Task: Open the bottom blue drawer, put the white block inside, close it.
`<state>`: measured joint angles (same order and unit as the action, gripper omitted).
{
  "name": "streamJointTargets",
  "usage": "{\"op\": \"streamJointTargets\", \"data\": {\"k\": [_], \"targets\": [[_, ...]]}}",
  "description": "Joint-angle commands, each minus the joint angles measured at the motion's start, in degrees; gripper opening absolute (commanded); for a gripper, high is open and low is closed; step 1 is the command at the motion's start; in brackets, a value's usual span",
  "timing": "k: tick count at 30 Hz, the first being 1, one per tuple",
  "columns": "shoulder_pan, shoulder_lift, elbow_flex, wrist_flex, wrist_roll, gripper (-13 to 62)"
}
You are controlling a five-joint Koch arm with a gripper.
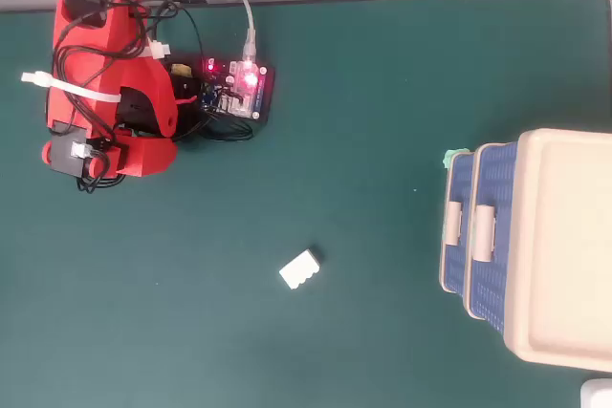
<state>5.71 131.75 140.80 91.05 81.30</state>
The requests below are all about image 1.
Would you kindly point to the black controller circuit board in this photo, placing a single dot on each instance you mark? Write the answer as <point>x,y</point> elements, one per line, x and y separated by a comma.
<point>260,92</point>

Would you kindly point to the beige plastic drawer cabinet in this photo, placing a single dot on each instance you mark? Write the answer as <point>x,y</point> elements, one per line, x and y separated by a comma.
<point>569,245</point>

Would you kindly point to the white toy brick cube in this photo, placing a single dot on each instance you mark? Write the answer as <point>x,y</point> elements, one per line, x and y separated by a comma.
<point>299,270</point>

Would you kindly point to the blue wicker drawer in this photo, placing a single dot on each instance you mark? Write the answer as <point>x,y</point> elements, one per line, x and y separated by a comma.
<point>497,284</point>
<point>456,269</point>

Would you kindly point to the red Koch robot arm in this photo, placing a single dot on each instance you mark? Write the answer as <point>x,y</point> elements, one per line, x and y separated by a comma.
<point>95,47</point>

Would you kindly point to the dark green table mat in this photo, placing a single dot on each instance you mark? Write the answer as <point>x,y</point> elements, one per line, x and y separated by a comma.
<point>306,198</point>

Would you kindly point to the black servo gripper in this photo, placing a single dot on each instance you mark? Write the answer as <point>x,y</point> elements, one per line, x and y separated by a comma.
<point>62,155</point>

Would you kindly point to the green putty blob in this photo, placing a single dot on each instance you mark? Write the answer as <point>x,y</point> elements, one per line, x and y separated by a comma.
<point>449,156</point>

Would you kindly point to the white box corner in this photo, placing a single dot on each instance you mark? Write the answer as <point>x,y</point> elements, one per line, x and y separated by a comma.
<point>597,394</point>

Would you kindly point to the white zip tie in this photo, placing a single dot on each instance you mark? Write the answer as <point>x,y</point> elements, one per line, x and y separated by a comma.
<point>160,50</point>
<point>72,88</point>

